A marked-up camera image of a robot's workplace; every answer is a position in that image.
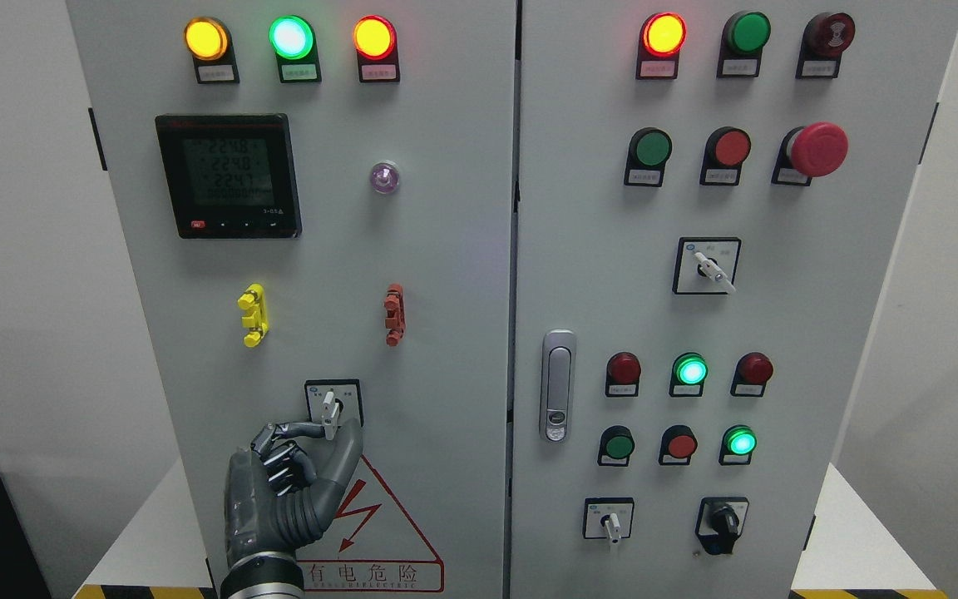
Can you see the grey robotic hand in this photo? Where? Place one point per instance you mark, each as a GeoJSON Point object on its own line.
{"type": "Point", "coordinates": [276, 498]}

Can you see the white rotary switch door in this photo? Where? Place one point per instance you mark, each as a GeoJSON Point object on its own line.
{"type": "Point", "coordinates": [331, 402]}

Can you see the robot forearm black silver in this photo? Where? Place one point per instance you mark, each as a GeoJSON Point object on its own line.
{"type": "Point", "coordinates": [264, 575]}

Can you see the red electric hazard warning sign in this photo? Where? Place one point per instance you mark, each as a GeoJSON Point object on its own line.
{"type": "Point", "coordinates": [373, 545]}

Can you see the yellow plastic clip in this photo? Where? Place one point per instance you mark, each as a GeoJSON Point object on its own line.
{"type": "Point", "coordinates": [254, 315]}

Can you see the red plastic clip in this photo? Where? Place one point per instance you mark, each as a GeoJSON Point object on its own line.
{"type": "Point", "coordinates": [395, 319]}

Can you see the grey left cabinet door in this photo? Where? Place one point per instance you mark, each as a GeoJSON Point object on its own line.
{"type": "Point", "coordinates": [434, 404]}

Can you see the grey cabinet door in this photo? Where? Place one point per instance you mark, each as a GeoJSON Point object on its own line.
{"type": "Point", "coordinates": [598, 258]}
{"type": "Point", "coordinates": [434, 404]}

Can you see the black digital power meter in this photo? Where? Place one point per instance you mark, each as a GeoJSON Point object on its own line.
{"type": "Point", "coordinates": [230, 176]}

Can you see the clear round light bulb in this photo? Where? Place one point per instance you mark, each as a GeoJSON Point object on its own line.
{"type": "Point", "coordinates": [385, 177]}

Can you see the green push button lower row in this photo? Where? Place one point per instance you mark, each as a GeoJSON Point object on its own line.
{"type": "Point", "coordinates": [615, 447]}

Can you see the dark red indicator left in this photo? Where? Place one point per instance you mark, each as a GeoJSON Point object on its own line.
{"type": "Point", "coordinates": [623, 375]}

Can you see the dark red indicator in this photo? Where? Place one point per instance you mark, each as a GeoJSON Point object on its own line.
{"type": "Point", "coordinates": [751, 375]}
{"type": "Point", "coordinates": [623, 375]}

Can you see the red push button lower row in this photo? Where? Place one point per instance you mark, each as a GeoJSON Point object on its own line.
{"type": "Point", "coordinates": [678, 445]}

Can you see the lit green indicator middle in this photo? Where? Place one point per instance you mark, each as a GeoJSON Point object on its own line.
{"type": "Point", "coordinates": [687, 375]}

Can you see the black rotary selector knob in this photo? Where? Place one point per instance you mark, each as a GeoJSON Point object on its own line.
{"type": "Point", "coordinates": [720, 522]}

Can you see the green indicator light top left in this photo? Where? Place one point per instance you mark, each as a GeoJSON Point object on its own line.
{"type": "Point", "coordinates": [297, 54]}

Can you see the yellow indicator light top left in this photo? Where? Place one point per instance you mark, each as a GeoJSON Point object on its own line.
{"type": "Point", "coordinates": [211, 48]}

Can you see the lit green indicator lower row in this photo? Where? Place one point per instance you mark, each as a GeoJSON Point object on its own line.
{"type": "Point", "coordinates": [737, 446]}

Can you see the red-rimmed indicator light left door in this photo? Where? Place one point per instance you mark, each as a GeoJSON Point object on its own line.
{"type": "Point", "coordinates": [375, 40]}

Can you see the dark red indicator right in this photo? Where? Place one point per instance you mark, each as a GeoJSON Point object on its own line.
{"type": "Point", "coordinates": [751, 375]}

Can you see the green push button second row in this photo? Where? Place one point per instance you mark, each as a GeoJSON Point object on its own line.
{"type": "Point", "coordinates": [647, 154]}

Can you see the grey right cabinet door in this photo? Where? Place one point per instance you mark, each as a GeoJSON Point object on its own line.
{"type": "Point", "coordinates": [598, 258]}

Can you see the red push button second row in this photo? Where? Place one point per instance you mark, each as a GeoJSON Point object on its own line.
{"type": "Point", "coordinates": [726, 149]}

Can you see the white platform with hazard stripe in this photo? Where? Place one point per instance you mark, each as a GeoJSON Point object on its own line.
{"type": "Point", "coordinates": [849, 553]}

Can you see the red lit indicator right door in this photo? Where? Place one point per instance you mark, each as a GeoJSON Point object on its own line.
{"type": "Point", "coordinates": [660, 41]}

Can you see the red emergency stop button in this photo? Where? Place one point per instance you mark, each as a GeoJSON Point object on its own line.
{"type": "Point", "coordinates": [808, 152]}

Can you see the green push button top row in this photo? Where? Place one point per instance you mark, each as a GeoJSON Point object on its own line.
{"type": "Point", "coordinates": [743, 39]}

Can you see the dark red buzzer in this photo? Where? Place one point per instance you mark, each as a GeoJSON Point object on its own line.
{"type": "Point", "coordinates": [824, 40]}

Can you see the silver door latch handle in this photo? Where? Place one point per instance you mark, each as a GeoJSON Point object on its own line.
{"type": "Point", "coordinates": [558, 355]}

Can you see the white rotary switch lower right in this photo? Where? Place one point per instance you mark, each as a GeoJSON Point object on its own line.
{"type": "Point", "coordinates": [608, 519]}

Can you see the white rotary switch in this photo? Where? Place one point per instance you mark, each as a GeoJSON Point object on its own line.
{"type": "Point", "coordinates": [608, 519]}
{"type": "Point", "coordinates": [705, 265]}

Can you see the white rotary switch upper right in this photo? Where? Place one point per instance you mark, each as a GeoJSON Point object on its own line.
{"type": "Point", "coordinates": [705, 265]}

